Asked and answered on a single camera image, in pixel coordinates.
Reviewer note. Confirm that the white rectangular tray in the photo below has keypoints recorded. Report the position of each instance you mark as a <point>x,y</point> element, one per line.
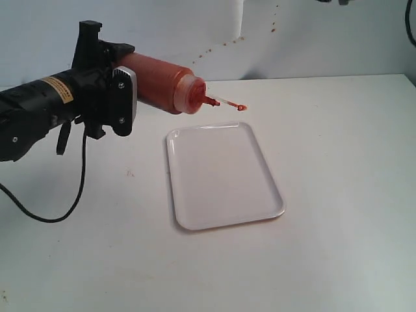
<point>219,177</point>

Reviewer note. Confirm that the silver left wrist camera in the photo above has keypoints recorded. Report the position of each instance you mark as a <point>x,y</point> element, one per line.
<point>122,105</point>

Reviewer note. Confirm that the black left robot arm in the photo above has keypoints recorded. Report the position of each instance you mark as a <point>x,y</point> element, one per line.
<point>29,111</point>

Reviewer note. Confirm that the red sauce squeeze bottle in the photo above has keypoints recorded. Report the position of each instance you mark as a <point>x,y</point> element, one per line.
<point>170,87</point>

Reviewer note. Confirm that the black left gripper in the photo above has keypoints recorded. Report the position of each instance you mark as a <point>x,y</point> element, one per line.
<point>91,65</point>

